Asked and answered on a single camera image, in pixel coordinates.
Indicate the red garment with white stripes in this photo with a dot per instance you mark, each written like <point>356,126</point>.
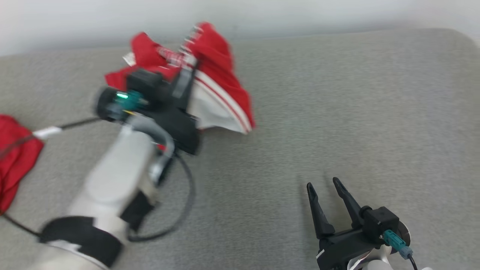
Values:
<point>219,71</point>

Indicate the red shorts with white waistband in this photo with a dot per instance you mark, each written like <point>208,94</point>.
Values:
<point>15,150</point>

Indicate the teal left camera connector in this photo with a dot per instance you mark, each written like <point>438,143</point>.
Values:
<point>132,99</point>

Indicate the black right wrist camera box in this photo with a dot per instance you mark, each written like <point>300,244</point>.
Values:
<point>380,223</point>

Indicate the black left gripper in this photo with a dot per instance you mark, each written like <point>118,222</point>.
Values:
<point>182,131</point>

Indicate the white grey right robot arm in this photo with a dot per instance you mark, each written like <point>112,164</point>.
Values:
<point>375,262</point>

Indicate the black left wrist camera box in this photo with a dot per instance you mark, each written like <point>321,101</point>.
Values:
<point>147,89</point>

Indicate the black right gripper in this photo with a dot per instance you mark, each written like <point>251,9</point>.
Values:
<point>339,249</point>

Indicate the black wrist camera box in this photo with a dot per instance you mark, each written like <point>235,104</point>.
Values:
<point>147,89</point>
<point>380,223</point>

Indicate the teal right camera connector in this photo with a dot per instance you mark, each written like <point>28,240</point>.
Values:
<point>395,242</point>

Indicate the teal camera connector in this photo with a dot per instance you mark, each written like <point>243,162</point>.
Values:
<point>395,242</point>
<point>132,99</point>

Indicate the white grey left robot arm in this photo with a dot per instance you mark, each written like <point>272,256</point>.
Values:
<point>112,176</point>

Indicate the grey fabric sofa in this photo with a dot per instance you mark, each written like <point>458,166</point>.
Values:
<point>337,112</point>

